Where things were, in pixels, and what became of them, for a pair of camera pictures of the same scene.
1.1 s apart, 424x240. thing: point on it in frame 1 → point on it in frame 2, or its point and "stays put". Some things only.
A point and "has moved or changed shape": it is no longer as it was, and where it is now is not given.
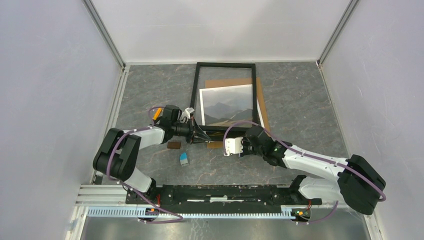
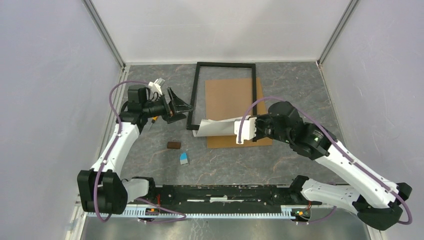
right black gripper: x=244 y=140 → x=259 y=118
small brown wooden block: x=174 y=145 stays put
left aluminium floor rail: x=111 y=123 stays put
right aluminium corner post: x=346 y=16 stays put
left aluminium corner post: x=93 y=11 stays put
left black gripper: x=194 y=128 → x=178 y=106
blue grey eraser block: x=183 y=159 stays put
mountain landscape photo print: x=226 y=105 has moved or changed shape
